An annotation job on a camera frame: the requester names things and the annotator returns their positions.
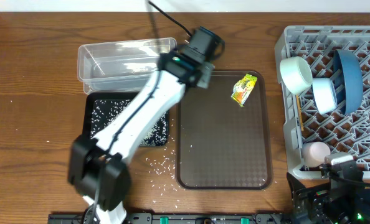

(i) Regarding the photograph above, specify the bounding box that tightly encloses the light blue bowl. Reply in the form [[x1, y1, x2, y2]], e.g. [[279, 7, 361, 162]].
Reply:
[[312, 78, 338, 114]]

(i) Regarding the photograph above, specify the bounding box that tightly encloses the dark blue plate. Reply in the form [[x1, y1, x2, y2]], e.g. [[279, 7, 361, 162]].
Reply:
[[333, 49, 363, 115]]

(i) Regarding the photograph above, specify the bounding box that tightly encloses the pink cup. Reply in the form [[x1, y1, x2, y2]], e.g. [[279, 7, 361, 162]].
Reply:
[[301, 142, 331, 167]]

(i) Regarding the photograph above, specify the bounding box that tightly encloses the grey dishwasher rack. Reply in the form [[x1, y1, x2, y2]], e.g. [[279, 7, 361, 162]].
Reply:
[[275, 26, 370, 179]]

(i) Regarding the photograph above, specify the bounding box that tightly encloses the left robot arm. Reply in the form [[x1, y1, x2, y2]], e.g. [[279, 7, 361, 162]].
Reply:
[[68, 27, 225, 223]]

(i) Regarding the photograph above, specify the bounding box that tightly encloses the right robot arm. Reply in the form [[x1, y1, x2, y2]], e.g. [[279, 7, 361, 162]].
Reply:
[[287, 161, 370, 224]]

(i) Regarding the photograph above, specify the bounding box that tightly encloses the black tray bin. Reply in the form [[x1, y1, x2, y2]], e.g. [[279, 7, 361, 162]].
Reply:
[[82, 92, 169, 147]]

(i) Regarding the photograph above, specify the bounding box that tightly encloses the clear plastic bin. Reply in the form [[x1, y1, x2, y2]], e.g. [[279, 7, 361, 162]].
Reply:
[[77, 37, 177, 95]]

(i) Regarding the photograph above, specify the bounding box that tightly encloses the green bowl with rice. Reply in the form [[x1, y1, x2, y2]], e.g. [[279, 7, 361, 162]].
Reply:
[[280, 56, 313, 95]]

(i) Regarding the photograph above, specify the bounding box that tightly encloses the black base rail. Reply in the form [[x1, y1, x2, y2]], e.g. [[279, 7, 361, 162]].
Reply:
[[47, 213, 300, 224]]

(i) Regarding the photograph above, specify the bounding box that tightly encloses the yellow snack wrapper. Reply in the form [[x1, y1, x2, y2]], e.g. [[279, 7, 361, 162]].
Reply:
[[231, 73, 258, 107]]

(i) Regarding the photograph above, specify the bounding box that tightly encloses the brown serving tray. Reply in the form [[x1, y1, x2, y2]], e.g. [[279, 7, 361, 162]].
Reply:
[[176, 71, 272, 190]]

